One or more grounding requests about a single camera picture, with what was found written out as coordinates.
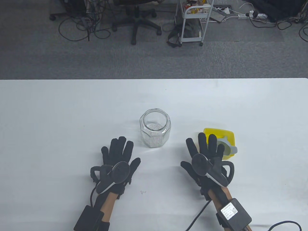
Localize person's right forearm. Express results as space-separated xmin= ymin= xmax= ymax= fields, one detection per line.
xmin=207 ymin=188 xmax=252 ymax=231

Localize white utility cart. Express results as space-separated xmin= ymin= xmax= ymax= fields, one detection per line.
xmin=176 ymin=0 xmax=214 ymax=46

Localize black round hand tracker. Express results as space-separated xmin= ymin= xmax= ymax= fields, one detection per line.
xmin=192 ymin=154 xmax=230 ymax=187
xmin=96 ymin=161 xmax=131 ymax=194

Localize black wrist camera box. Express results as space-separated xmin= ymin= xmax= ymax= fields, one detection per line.
xmin=73 ymin=205 xmax=110 ymax=231
xmin=216 ymin=198 xmax=252 ymax=229

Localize clear glass jar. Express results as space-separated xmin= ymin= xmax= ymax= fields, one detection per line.
xmin=140 ymin=108 xmax=171 ymax=148

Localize colourful packets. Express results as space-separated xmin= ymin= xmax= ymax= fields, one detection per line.
xmin=184 ymin=0 xmax=210 ymax=13

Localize person's left forearm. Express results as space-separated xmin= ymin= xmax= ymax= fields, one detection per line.
xmin=95 ymin=191 xmax=118 ymax=223

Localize black equipment case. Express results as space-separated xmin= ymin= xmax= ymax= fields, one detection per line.
xmin=249 ymin=0 xmax=308 ymax=23

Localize yellow plastic container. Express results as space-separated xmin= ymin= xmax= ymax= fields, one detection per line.
xmin=196 ymin=128 xmax=235 ymax=160

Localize black office chair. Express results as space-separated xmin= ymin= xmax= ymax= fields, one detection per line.
xmin=112 ymin=0 xmax=162 ymax=45

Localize black bag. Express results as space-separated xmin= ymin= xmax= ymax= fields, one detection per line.
xmin=167 ymin=19 xmax=201 ymax=48

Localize white rice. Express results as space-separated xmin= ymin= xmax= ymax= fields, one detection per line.
xmin=142 ymin=124 xmax=169 ymax=148

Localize person's left hand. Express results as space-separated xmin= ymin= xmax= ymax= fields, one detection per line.
xmin=90 ymin=136 xmax=141 ymax=194

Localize black floor cables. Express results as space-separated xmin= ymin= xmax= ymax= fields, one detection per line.
xmin=58 ymin=13 xmax=111 ymax=42

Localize black cable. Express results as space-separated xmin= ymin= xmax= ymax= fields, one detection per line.
xmin=267 ymin=221 xmax=302 ymax=231
xmin=90 ymin=186 xmax=98 ymax=207
xmin=184 ymin=200 xmax=211 ymax=231

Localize person's right hand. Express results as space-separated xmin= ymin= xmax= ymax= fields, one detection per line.
xmin=180 ymin=132 xmax=235 ymax=200

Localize grey funnel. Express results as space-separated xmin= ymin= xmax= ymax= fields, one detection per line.
xmin=217 ymin=136 xmax=238 ymax=155

